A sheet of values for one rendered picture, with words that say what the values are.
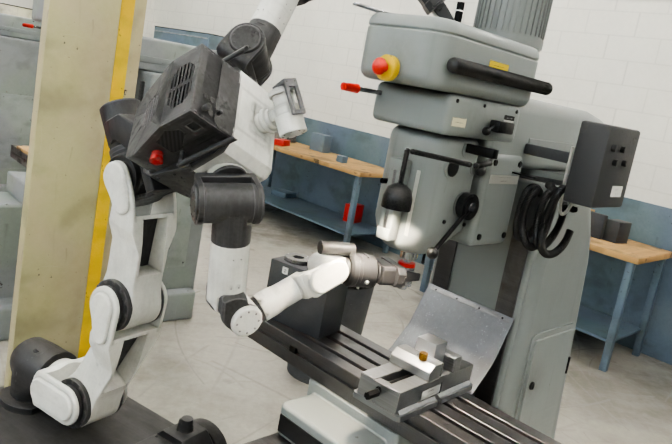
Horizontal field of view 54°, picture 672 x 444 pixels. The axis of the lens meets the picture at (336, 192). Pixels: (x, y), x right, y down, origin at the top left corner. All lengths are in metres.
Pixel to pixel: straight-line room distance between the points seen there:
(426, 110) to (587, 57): 4.67
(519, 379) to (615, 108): 4.17
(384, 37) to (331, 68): 6.42
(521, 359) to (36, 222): 2.04
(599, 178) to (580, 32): 4.60
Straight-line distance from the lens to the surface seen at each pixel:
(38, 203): 3.05
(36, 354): 2.24
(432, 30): 1.53
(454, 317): 2.14
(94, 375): 2.03
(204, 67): 1.53
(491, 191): 1.81
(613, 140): 1.77
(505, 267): 2.06
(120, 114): 1.83
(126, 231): 1.80
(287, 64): 8.61
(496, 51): 1.68
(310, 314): 1.99
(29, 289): 3.17
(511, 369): 2.13
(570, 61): 6.28
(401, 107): 1.66
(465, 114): 1.63
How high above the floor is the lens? 1.71
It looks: 9 degrees down
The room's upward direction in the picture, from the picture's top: 10 degrees clockwise
